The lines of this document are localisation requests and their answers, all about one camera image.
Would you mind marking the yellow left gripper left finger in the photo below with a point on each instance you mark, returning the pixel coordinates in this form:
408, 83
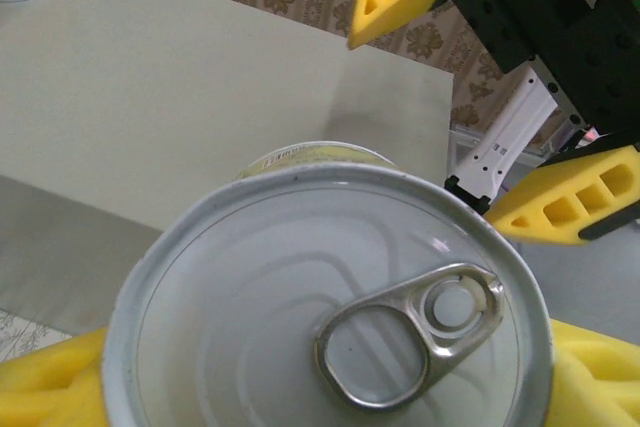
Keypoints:
50, 387

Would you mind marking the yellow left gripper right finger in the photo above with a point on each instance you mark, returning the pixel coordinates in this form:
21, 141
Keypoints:
600, 387

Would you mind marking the green label pull-tab can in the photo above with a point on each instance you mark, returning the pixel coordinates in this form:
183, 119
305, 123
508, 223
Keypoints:
250, 322

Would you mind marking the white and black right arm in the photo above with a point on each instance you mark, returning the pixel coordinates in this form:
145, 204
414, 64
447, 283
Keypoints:
500, 147

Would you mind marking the grey metal box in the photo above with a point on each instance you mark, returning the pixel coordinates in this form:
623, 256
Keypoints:
175, 87

